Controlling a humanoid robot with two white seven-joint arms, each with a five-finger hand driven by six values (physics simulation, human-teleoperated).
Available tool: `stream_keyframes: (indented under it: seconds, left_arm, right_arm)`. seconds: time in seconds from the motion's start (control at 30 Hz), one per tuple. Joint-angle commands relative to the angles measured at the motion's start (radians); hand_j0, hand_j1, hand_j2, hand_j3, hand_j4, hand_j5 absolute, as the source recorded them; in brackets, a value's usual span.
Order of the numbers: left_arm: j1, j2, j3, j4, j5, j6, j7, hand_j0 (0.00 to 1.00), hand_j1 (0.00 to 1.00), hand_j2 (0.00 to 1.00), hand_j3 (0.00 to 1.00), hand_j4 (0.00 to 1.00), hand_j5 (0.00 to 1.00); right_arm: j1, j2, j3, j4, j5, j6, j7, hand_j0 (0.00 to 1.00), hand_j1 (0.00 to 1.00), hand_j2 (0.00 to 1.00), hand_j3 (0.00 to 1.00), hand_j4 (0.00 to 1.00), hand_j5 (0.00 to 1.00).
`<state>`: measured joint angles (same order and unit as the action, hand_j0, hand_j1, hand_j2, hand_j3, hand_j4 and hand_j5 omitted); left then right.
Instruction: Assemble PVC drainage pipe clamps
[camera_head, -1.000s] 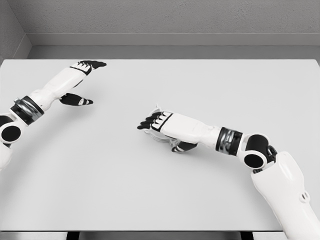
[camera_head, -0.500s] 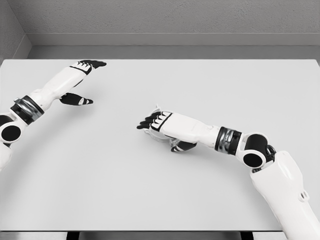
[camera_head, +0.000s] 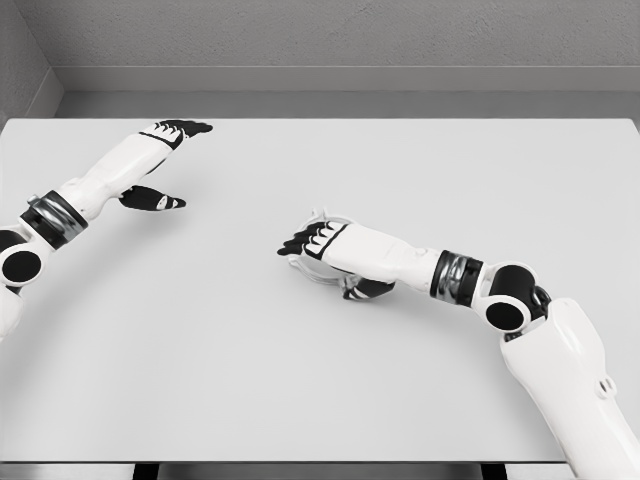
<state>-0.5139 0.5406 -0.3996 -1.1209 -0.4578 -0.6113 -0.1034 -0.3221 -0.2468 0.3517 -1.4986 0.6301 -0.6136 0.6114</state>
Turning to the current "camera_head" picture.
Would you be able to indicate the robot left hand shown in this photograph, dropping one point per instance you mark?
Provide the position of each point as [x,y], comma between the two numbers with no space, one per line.
[137,155]

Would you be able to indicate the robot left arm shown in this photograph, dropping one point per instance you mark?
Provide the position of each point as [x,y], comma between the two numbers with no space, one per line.
[55,215]

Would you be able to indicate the thin white pipe clamp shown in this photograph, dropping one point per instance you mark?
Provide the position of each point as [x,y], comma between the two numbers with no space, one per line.
[311,272]

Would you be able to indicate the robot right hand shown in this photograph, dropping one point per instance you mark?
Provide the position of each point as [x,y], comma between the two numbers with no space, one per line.
[367,247]

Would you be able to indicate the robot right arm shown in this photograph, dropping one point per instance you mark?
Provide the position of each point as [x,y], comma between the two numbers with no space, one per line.
[550,350]

